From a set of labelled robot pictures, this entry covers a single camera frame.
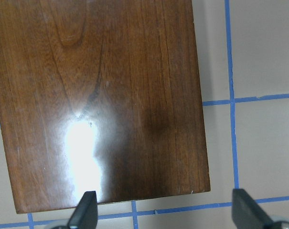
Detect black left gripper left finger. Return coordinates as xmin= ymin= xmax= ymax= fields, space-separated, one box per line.
xmin=67 ymin=191 xmax=98 ymax=229

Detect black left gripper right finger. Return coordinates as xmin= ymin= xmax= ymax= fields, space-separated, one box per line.
xmin=231 ymin=188 xmax=274 ymax=229

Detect dark brown wooden drawer box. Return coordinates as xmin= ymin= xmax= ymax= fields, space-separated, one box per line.
xmin=0 ymin=0 xmax=211 ymax=214

